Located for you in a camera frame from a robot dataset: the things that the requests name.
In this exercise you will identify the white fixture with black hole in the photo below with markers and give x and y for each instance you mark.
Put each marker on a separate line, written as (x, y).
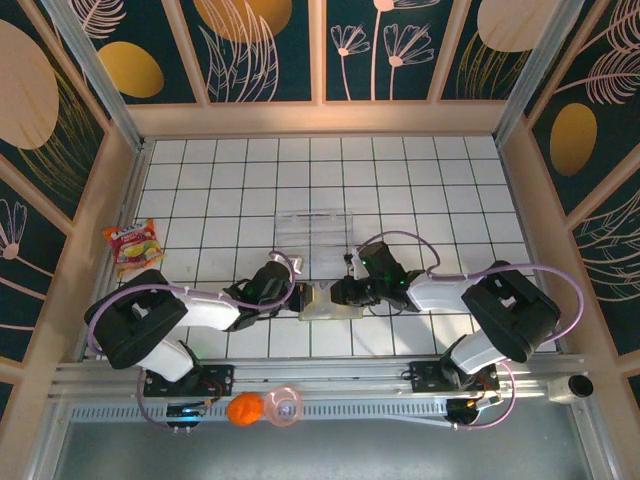
(570, 389)

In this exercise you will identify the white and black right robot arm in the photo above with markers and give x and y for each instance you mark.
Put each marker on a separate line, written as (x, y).
(440, 295)

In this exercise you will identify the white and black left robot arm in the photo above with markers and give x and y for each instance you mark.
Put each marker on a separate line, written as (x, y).
(205, 310)

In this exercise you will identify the pink translucent cup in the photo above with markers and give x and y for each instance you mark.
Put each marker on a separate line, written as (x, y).
(283, 406)

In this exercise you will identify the red orange snack packet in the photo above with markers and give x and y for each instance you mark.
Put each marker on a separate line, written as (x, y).
(132, 247)

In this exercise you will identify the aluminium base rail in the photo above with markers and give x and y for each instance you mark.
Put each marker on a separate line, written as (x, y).
(325, 372)

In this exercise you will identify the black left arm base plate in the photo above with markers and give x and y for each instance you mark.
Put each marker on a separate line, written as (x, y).
(220, 380)

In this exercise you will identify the aluminium corner post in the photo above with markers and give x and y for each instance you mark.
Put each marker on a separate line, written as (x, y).
(100, 80)
(535, 70)

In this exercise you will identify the clear plastic organizer box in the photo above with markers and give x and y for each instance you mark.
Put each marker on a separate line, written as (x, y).
(300, 235)

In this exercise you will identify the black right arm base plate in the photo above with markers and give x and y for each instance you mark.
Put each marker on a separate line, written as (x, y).
(425, 377)

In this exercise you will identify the orange ball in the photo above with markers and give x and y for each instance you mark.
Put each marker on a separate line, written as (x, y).
(245, 409)

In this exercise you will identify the green card holder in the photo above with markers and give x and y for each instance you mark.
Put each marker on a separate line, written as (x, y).
(320, 309)

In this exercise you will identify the black controller board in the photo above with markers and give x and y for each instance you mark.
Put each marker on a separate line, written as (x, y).
(462, 411)
(187, 412)

